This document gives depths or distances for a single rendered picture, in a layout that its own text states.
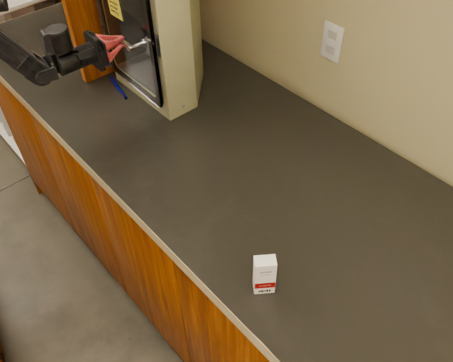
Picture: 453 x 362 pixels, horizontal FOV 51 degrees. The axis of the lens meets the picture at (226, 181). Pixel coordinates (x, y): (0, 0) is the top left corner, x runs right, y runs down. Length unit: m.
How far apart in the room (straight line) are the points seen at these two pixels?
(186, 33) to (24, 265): 1.49
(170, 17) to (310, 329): 0.87
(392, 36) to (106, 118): 0.89
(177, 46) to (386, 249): 0.79
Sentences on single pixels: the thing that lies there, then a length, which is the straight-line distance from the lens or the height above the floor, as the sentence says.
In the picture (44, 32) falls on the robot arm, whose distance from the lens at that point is 1.34.
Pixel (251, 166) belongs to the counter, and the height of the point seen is 0.94.
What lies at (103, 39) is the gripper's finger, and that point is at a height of 1.21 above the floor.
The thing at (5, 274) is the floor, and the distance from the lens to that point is 2.51.
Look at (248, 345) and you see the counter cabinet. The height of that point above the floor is 0.78.
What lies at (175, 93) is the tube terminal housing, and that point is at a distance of 1.50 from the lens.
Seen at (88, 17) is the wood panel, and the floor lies 1.16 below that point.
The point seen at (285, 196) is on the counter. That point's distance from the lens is 1.29.
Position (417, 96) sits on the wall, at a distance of 1.40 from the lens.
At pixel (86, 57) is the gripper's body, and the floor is 1.21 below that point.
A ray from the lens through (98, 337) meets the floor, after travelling 2.19.
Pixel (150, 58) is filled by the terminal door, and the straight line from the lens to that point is 1.42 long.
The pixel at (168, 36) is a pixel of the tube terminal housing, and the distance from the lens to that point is 1.40.
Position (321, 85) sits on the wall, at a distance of 1.60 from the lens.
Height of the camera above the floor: 1.89
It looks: 46 degrees down
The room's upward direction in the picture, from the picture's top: 1 degrees counter-clockwise
